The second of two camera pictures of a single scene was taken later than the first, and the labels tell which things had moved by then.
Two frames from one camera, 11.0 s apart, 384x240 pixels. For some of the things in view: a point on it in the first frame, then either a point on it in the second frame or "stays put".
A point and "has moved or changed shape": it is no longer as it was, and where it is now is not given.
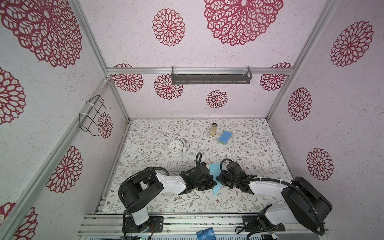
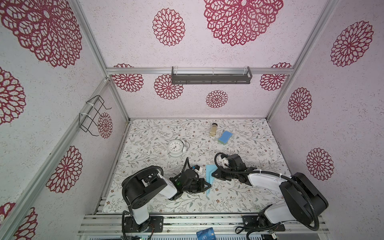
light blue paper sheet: (214, 169) has moved or changed shape
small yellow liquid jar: (213, 130) stays put
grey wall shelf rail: (211, 78) stays put
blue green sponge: (225, 137) stays put
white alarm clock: (176, 148) stays put
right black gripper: (221, 177) → (221, 174)
